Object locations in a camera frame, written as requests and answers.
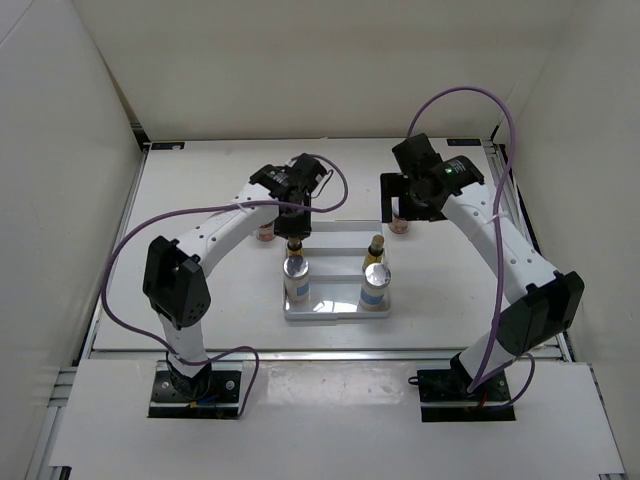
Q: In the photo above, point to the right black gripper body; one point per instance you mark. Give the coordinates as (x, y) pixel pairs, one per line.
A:
(415, 210)

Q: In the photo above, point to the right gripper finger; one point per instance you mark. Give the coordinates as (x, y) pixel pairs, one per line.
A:
(394, 184)
(389, 209)

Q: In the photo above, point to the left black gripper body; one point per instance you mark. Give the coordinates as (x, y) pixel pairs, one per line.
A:
(296, 223)

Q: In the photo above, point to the yellow label bottle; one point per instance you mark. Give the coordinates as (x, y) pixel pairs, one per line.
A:
(294, 247)
(375, 251)

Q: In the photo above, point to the blue label shaker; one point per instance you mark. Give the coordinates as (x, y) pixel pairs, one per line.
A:
(374, 287)
(296, 278)

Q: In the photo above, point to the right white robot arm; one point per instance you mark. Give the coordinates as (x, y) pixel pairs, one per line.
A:
(535, 301)

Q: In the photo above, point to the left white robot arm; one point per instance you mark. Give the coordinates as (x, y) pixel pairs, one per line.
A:
(176, 271)

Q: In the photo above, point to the white divided tray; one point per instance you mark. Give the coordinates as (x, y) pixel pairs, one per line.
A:
(335, 252)

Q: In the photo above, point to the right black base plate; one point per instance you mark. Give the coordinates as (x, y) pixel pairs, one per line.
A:
(444, 400)

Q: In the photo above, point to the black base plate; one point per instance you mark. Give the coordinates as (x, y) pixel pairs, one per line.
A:
(444, 400)
(220, 400)

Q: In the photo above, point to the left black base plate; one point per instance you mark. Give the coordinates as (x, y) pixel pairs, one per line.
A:
(220, 400)

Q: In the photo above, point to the aluminium front rail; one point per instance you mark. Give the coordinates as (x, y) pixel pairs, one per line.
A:
(300, 355)

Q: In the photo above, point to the aluminium left rail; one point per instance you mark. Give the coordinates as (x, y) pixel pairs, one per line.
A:
(38, 466)

